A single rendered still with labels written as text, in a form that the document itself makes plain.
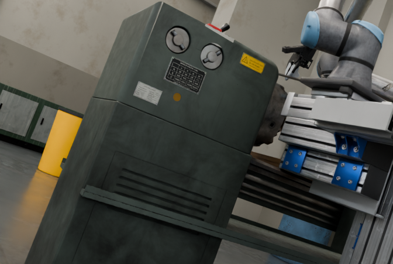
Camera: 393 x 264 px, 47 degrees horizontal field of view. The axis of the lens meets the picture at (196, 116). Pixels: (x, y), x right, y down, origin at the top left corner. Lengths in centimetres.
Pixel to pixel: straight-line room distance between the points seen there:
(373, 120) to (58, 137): 457
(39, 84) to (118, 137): 771
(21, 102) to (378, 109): 627
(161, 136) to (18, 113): 557
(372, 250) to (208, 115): 73
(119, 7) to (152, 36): 816
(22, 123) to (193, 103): 561
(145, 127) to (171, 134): 11
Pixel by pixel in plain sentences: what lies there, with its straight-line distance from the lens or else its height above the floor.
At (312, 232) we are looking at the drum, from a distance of 566.
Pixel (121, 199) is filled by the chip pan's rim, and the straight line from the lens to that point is 161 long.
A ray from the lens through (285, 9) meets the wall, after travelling 719.
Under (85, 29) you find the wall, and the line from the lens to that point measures 952.
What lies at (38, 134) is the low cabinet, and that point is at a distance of 723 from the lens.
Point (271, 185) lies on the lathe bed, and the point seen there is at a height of 78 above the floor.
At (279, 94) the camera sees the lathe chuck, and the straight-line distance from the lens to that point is 203.
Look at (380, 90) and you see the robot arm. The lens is 207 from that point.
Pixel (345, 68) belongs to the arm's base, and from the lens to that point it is 155.
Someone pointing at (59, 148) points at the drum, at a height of 32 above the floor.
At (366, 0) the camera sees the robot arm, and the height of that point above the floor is 162.
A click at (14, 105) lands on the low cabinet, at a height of 55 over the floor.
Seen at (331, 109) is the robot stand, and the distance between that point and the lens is 134.
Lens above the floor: 77
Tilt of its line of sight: 5 degrees up
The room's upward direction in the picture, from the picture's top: 21 degrees clockwise
